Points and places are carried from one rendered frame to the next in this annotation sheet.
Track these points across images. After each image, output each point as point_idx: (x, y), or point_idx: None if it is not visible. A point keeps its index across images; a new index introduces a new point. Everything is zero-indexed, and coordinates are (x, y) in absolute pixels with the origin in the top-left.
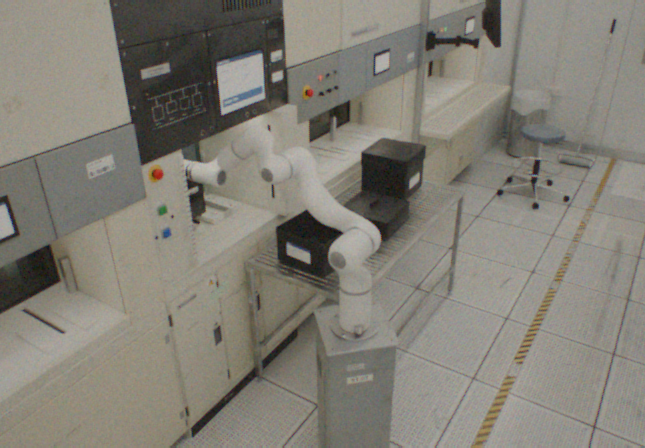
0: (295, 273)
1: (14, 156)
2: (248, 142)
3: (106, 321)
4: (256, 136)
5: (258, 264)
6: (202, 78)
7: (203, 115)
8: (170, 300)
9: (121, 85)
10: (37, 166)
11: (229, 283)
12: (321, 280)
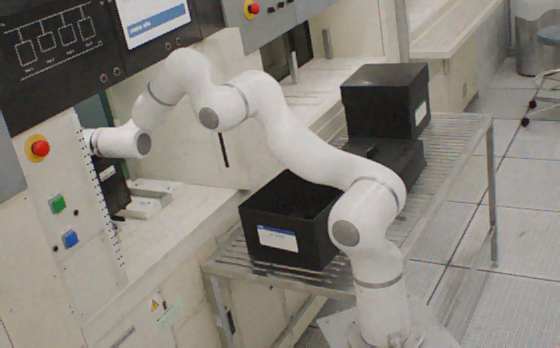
0: (278, 270)
1: None
2: (172, 76)
3: None
4: (183, 64)
5: (221, 266)
6: None
7: (100, 52)
8: (94, 342)
9: None
10: None
11: (183, 301)
12: (319, 274)
